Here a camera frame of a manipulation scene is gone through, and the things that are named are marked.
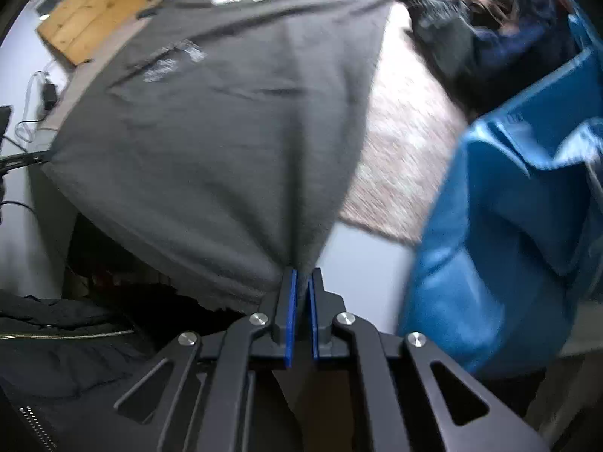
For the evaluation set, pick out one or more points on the plaid woven blanket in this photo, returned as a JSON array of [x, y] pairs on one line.
[[410, 150]]

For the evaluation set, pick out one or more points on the blue jacket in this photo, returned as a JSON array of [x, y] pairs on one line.
[[509, 226]]

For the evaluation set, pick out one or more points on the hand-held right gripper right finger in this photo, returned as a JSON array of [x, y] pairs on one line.
[[312, 320]]

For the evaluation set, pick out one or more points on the person's black zip jacket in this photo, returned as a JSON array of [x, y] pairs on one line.
[[70, 362]]

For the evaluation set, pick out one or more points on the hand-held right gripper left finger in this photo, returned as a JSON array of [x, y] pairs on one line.
[[292, 320]]

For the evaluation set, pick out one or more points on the grey daisy print hoodie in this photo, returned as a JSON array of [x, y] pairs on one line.
[[212, 127]]

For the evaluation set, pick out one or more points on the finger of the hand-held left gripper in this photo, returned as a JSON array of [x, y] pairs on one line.
[[23, 162]]

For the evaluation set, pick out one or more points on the pine plank panel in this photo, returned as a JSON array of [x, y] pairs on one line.
[[89, 9]]

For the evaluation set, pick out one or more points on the black garment with yellow print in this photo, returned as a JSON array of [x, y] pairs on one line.
[[440, 28]]

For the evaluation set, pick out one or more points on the black power adapter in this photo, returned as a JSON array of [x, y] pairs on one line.
[[49, 95]]

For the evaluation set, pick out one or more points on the navy garment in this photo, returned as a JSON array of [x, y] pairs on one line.
[[513, 52]]

